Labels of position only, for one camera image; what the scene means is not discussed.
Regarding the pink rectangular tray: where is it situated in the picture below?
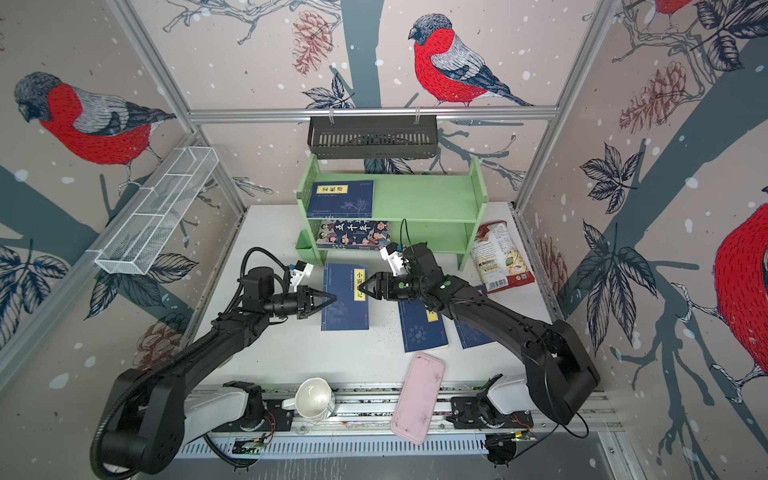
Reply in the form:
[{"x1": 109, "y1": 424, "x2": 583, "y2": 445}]
[{"x1": 390, "y1": 352, "x2": 445, "y2": 445}]

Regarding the white ceramic mug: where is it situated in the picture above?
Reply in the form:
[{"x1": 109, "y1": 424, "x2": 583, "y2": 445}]
[{"x1": 281, "y1": 377, "x2": 335, "y2": 422}]

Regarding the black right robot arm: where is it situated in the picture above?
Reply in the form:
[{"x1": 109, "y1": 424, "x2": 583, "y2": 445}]
[{"x1": 357, "y1": 269, "x2": 600, "y2": 425}]

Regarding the black hanging basket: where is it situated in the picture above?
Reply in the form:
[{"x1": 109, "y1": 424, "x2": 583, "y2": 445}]
[{"x1": 307, "y1": 115, "x2": 438, "y2": 159}]

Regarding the colourful cartoon cover book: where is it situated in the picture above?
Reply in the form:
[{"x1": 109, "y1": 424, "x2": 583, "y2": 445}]
[{"x1": 316, "y1": 220, "x2": 391, "y2": 250}]

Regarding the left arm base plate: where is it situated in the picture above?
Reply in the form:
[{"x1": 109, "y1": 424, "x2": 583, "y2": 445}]
[{"x1": 213, "y1": 381, "x2": 295, "y2": 433}]

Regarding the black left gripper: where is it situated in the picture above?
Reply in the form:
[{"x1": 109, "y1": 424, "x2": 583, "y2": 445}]
[{"x1": 263, "y1": 287, "x2": 336, "y2": 319}]

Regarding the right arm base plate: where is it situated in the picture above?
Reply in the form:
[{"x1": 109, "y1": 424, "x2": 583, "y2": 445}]
[{"x1": 445, "y1": 374, "x2": 533, "y2": 430}]

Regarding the white wire mesh basket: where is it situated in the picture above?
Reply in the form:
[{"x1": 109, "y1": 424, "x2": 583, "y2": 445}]
[{"x1": 95, "y1": 146, "x2": 219, "y2": 275}]

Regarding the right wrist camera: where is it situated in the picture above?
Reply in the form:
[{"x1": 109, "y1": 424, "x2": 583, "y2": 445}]
[{"x1": 379, "y1": 242, "x2": 412, "y2": 277}]

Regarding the snack bag red white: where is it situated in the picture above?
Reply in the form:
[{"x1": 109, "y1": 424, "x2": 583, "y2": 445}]
[{"x1": 470, "y1": 221, "x2": 535, "y2": 293}]

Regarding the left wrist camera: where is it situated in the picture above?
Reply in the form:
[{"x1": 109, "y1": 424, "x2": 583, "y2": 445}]
[{"x1": 238, "y1": 259, "x2": 316, "y2": 296}]

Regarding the green wooden shelf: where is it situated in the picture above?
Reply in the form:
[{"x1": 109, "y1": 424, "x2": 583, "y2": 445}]
[{"x1": 296, "y1": 155, "x2": 489, "y2": 270}]

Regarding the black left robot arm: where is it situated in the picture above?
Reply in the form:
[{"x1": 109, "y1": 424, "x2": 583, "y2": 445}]
[{"x1": 89, "y1": 286, "x2": 336, "y2": 479}]

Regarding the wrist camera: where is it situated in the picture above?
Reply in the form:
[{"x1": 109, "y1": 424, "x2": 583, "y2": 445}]
[
  {"x1": 238, "y1": 259, "x2": 316, "y2": 296},
  {"x1": 379, "y1": 242, "x2": 412, "y2": 277}
]

